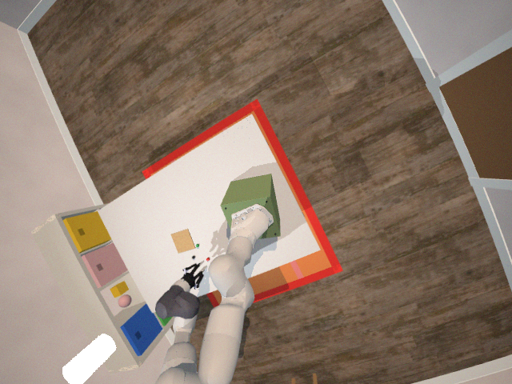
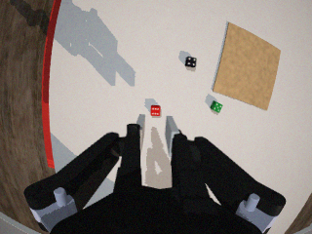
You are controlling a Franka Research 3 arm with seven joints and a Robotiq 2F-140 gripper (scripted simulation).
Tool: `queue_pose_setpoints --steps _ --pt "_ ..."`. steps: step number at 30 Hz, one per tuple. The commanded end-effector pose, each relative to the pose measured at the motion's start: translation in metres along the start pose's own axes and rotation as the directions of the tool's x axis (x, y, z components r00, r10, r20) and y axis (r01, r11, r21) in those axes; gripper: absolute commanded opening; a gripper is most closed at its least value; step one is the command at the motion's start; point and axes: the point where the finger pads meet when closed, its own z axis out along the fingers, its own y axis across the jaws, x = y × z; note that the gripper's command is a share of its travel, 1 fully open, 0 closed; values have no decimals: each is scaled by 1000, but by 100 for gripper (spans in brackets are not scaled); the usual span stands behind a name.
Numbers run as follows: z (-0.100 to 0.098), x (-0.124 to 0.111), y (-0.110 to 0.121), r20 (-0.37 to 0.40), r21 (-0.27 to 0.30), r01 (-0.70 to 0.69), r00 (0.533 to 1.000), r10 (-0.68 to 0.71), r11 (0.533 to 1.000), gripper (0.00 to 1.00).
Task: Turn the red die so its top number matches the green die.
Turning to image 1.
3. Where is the tan square mat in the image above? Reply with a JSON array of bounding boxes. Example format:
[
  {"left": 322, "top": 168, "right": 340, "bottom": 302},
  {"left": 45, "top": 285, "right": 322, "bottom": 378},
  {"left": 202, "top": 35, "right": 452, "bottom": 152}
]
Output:
[{"left": 171, "top": 229, "right": 195, "bottom": 253}]

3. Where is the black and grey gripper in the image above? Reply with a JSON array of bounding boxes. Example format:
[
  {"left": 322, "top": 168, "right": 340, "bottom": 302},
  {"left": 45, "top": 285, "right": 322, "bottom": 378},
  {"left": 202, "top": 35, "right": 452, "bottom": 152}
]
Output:
[{"left": 181, "top": 261, "right": 207, "bottom": 289}]

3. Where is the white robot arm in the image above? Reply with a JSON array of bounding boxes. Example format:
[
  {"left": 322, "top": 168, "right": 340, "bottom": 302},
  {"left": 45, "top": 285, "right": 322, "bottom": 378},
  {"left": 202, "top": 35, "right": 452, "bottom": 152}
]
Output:
[{"left": 155, "top": 204, "right": 274, "bottom": 384}]

